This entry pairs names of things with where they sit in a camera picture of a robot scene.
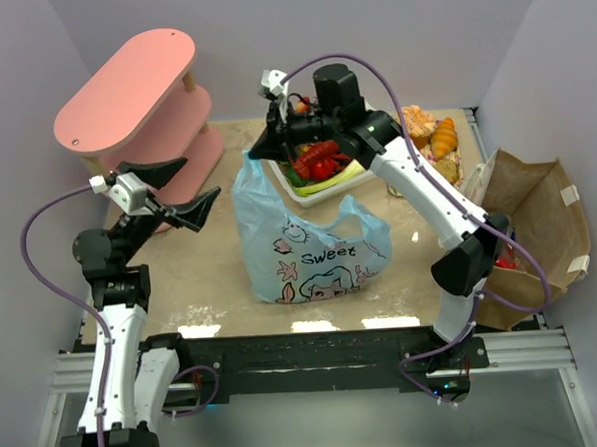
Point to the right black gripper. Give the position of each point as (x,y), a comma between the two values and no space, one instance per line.
(281,132)

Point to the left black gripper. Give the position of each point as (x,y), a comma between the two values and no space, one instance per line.
(156,206)

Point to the blue plastic bag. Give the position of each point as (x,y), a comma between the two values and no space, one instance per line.
(290,260)

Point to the red snack packet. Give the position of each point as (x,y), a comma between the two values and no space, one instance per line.
(506,258)

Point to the brown jute grocery bag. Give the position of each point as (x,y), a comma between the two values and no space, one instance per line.
(544,209)

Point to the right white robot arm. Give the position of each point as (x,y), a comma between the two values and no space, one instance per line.
(470,237)

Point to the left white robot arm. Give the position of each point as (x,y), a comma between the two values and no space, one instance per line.
(130,375)

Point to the dark green toy vegetable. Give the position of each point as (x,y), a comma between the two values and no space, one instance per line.
(295,179)

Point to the red cherry sprig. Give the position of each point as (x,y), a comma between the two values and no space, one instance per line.
(303,104)

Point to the red toy lobster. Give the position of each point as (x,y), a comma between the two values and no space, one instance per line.
(327,150)

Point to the red toy tomato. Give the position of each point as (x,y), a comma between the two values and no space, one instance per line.
(322,170)

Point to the white plastic basket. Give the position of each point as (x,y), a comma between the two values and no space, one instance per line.
(320,196)

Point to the pink three-tier shelf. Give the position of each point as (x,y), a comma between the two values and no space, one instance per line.
(144,106)

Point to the white green toy leek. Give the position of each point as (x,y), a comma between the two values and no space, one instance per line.
(351,171)

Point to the toy croissant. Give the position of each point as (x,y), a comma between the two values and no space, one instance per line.
(444,139)

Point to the floral serving tray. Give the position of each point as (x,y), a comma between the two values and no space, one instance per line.
(454,155)

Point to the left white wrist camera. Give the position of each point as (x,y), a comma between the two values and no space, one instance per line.
(127,191)

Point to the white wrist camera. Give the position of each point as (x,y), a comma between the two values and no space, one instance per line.
(274,87)
(127,191)

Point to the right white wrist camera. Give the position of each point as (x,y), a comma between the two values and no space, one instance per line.
(274,87)

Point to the black base frame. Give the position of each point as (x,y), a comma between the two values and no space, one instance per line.
(331,361)

